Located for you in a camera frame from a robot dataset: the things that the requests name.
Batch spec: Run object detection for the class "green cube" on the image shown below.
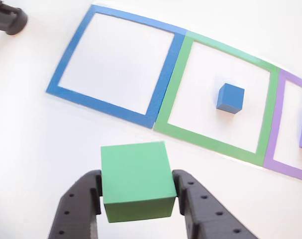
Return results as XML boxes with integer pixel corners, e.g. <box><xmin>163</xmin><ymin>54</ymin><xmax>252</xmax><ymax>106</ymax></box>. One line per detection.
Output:
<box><xmin>100</xmin><ymin>141</ymin><xmax>178</xmax><ymax>224</ymax></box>

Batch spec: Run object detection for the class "small blue cube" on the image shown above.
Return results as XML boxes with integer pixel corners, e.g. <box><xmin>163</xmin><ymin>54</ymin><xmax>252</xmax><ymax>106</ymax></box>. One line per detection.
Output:
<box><xmin>216</xmin><ymin>83</ymin><xmax>245</xmax><ymax>115</ymax></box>

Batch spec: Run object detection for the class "purple square frame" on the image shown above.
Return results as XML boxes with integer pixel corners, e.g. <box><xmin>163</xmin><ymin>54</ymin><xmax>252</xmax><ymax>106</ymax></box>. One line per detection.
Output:
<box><xmin>262</xmin><ymin>67</ymin><xmax>302</xmax><ymax>184</ymax></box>

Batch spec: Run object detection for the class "green square frame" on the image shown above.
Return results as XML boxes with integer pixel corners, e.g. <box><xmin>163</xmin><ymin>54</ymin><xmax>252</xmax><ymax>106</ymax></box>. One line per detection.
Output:
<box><xmin>153</xmin><ymin>31</ymin><xmax>281</xmax><ymax>167</ymax></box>

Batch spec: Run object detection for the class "blue square frame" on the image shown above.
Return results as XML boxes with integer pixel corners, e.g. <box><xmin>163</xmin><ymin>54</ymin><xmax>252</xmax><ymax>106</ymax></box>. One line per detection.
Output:
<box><xmin>45</xmin><ymin>4</ymin><xmax>189</xmax><ymax>129</ymax></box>

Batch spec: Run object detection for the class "black camera tripod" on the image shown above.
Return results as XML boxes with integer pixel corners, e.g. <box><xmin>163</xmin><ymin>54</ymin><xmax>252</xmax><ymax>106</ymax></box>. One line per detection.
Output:
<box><xmin>0</xmin><ymin>0</ymin><xmax>29</xmax><ymax>36</ymax></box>

